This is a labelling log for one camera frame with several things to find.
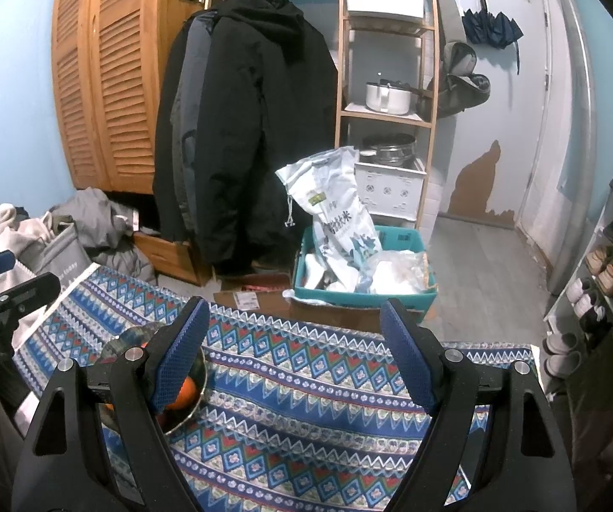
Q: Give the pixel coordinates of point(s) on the pale blue door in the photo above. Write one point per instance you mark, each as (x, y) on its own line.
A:
(509, 117)

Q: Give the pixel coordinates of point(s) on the dark blue folded umbrella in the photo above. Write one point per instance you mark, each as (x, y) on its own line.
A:
(490, 29)

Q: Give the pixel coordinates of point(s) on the brown wooden box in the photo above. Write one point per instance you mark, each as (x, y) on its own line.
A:
(168, 256)

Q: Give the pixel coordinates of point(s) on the grey slipper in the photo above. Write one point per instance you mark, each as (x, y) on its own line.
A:
(562, 363)
(560, 342)

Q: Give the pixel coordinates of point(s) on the white perforated crate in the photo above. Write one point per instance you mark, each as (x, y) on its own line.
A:
(392, 189)

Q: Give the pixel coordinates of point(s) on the clear plastic bag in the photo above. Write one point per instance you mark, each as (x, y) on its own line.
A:
(392, 272)

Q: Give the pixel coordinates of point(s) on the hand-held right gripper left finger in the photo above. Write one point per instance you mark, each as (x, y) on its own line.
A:
(178, 362)

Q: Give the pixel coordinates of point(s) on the patterned blue tablecloth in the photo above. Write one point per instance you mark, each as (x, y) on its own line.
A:
(312, 384)

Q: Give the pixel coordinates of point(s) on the teal plastic bin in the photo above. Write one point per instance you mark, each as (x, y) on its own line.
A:
(338, 301)

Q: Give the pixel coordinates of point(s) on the grey metal pipe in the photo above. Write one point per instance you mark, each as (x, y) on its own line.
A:
(578, 144)

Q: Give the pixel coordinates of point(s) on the grey tote bag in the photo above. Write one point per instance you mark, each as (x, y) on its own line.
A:
(61, 261)

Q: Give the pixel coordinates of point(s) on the wooden shelf rack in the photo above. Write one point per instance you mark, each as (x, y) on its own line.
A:
(345, 64)

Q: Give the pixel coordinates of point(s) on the group of assorted shoes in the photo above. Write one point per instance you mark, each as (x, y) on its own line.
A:
(610, 272)

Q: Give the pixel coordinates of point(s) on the white cooking pot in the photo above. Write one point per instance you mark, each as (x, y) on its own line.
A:
(386, 98)

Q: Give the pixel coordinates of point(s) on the wooden louvered wardrobe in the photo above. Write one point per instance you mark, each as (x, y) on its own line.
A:
(119, 64)

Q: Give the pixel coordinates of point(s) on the black hooded coat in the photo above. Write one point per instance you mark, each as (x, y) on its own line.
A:
(248, 144)

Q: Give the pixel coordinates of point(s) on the grey hanging bag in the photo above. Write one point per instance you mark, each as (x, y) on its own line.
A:
(461, 90)

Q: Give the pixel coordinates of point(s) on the white printed rice bag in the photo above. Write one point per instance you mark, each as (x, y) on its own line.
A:
(338, 208)

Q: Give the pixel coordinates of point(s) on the steel steamer pot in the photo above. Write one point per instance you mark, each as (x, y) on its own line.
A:
(389, 152)

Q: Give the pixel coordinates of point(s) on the grey hanging jacket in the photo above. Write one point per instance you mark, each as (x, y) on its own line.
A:
(189, 117)

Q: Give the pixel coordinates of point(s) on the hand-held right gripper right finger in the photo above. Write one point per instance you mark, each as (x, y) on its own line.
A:
(408, 357)

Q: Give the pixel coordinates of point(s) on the large orange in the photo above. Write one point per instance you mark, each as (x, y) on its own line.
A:
(186, 390)

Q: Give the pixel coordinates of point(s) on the cardboard box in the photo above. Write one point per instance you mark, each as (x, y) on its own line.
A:
(226, 298)

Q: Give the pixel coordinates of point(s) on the clear glass bowl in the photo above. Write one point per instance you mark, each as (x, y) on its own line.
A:
(125, 341)

